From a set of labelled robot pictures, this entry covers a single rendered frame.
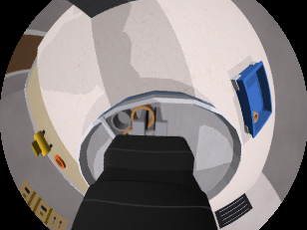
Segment dark grey metal bushing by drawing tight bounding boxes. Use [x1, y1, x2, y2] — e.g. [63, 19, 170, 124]
[111, 109, 132, 131]
[146, 124, 155, 135]

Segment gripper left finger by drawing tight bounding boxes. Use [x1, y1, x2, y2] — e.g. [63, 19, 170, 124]
[133, 109, 149, 135]

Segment blue rectangular tray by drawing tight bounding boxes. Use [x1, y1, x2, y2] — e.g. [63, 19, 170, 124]
[231, 61, 272, 138]

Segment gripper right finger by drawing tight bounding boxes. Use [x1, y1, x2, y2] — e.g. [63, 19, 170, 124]
[153, 108, 168, 136]

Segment grey round turning table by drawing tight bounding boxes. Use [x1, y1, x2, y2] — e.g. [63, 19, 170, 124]
[77, 91, 243, 201]

